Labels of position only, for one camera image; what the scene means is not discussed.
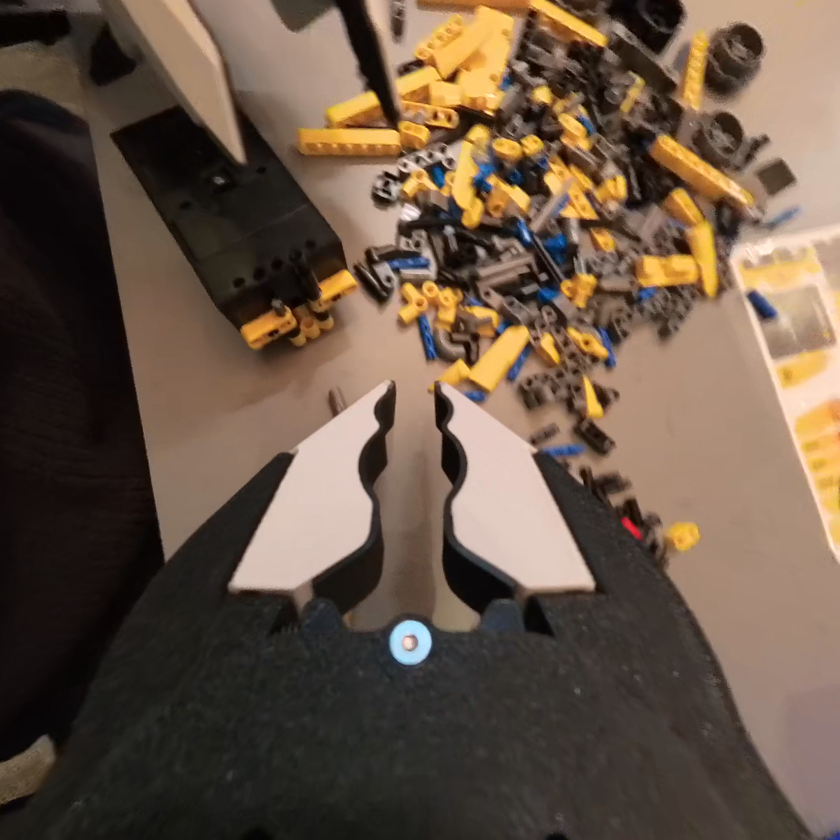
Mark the small yellow toy connector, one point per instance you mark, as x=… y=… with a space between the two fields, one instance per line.
x=682 y=536

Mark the pile of small toy pins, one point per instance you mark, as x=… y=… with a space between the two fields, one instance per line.
x=617 y=489

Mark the group of black toy wheels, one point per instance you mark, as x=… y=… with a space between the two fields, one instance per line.
x=735 y=49

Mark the black toy battery box assembly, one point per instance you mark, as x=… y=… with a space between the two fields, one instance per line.
x=249 y=229

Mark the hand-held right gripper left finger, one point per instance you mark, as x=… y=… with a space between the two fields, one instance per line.
x=308 y=512

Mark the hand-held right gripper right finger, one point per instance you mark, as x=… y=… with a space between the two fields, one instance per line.
x=518 y=518

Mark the yellow printed instruction sheet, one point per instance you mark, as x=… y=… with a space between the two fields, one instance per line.
x=787 y=308

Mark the pile of toy building pieces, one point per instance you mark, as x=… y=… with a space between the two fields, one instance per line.
x=525 y=262

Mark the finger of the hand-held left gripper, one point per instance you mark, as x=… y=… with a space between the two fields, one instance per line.
x=302 y=13
x=190 y=72

